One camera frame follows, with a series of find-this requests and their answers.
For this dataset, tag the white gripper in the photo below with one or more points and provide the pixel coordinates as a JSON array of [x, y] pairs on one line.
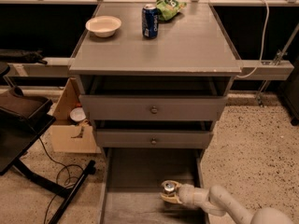
[[187, 194]]

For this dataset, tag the white bowl in box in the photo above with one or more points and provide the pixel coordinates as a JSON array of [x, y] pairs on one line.
[[77, 114]]

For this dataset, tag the cardboard box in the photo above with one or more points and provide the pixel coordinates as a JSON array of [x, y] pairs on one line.
[[68, 135]]

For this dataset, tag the grey drawer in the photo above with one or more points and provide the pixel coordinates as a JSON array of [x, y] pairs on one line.
[[152, 98], [153, 134], [134, 182]]

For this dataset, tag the black stand with tray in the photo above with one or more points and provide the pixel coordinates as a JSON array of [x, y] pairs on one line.
[[23, 119]]

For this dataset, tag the red bull can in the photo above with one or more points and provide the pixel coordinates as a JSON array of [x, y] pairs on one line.
[[169, 189]]

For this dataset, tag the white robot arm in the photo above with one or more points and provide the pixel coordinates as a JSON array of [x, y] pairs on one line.
[[217, 201]]

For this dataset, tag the grey bottom drawer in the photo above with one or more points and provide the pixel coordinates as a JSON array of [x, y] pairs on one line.
[[134, 182]]

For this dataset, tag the grey middle drawer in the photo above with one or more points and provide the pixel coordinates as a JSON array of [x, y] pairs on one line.
[[153, 134]]

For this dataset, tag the blue pepsi can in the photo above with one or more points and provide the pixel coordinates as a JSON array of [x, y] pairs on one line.
[[150, 21]]

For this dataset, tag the grey drawer cabinet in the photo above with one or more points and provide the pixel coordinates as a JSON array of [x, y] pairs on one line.
[[191, 45]]

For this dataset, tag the grey top drawer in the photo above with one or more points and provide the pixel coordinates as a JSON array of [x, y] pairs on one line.
[[152, 98]]

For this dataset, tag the green chip bag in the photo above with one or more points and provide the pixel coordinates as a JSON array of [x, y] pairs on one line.
[[168, 9]]

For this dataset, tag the metal frame rail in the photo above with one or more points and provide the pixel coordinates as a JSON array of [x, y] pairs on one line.
[[59, 68]]

